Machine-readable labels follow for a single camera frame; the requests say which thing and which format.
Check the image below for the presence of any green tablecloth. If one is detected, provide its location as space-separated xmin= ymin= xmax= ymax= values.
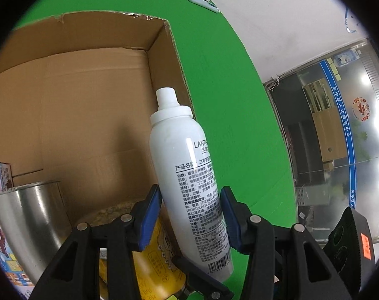
xmin=19 ymin=0 xmax=298 ymax=300

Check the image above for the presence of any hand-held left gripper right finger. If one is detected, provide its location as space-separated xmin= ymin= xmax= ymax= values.
xmin=219 ymin=186 xmax=353 ymax=300

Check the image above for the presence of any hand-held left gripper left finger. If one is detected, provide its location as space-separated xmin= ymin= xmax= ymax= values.
xmin=30 ymin=185 xmax=163 ymax=300

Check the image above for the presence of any silver metal can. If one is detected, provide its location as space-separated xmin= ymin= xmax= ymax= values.
xmin=0 ymin=180 xmax=73 ymax=283

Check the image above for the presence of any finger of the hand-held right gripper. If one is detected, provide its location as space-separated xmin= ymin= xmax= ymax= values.
xmin=172 ymin=255 xmax=235 ymax=300

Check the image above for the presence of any glass door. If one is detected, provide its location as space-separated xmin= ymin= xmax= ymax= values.
xmin=263 ymin=37 xmax=379 ymax=244

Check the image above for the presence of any large cardboard box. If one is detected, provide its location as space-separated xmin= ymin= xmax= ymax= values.
xmin=0 ymin=11 xmax=196 ymax=226

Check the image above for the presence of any yellow label jar black lid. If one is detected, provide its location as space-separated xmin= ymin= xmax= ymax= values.
xmin=78 ymin=203 xmax=187 ymax=300

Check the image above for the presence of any colourful board game box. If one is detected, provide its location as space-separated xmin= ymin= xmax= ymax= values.
xmin=0 ymin=161 xmax=37 ymax=300

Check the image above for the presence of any light blue remote control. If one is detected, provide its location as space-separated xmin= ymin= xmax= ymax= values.
xmin=187 ymin=0 xmax=221 ymax=14

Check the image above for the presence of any white spray bottle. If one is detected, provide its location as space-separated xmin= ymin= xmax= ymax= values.
xmin=149 ymin=87 xmax=234 ymax=283

